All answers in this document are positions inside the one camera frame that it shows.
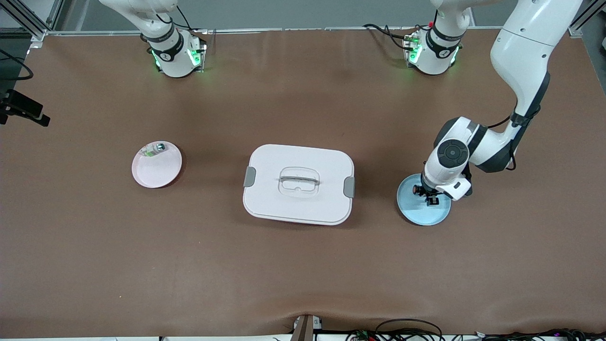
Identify white lidded storage box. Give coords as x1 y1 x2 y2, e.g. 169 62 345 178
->
242 144 356 226

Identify round light blue plate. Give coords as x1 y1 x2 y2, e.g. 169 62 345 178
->
397 173 452 226

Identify round pink plate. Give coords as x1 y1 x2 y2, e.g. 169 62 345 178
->
132 141 183 189

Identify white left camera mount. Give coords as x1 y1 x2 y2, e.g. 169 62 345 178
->
435 179 472 202

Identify aluminium frame profile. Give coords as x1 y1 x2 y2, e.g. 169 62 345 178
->
567 0 598 38
0 0 64 48

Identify black looped cable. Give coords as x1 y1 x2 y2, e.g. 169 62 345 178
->
375 319 443 341

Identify black left arm base cable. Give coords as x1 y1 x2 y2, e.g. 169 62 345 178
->
364 23 429 50

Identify black arm base cable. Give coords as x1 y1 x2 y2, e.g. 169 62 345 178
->
174 5 200 35
364 23 429 50

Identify black cable bundle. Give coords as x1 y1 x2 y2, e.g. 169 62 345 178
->
473 328 606 341

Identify brown wedge bracket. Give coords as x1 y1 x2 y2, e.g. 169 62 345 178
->
290 314 323 341

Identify black right arm base cable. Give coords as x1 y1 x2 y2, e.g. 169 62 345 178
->
174 5 200 35

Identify silver table edge rail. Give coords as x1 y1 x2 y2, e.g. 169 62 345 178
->
45 26 576 36

